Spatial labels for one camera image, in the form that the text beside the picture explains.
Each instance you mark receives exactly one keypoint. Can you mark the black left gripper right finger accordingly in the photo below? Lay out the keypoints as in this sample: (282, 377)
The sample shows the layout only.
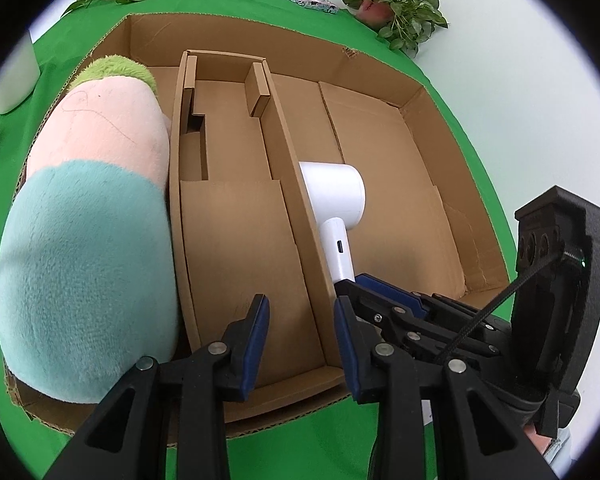
(475, 436)

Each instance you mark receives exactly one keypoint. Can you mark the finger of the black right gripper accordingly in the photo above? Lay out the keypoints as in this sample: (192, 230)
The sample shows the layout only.
(435, 308)
(364, 319)

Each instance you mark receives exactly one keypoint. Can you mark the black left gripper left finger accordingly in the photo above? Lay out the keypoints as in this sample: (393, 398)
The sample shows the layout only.
(125, 436)

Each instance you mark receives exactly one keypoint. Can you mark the white hair dryer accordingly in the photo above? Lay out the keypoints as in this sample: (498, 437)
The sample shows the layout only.
(337, 196)

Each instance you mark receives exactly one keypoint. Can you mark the small brown cardboard insert box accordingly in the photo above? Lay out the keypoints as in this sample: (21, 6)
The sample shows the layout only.
(242, 225)

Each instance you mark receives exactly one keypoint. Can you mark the pastel striped plush pillow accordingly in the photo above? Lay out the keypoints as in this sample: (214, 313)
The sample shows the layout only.
(87, 284)

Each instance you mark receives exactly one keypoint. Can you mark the large cardboard tissue box tray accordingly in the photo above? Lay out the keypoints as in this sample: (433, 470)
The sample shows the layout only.
(425, 226)

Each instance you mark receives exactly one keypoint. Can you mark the right potted green plant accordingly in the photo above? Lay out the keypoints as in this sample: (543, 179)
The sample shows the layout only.
(403, 25)

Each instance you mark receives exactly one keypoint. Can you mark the patterned small pouch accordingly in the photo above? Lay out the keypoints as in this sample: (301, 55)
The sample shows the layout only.
(319, 5)

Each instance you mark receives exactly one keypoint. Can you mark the white mug with black lid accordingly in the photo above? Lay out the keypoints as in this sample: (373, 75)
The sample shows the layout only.
(18, 75)

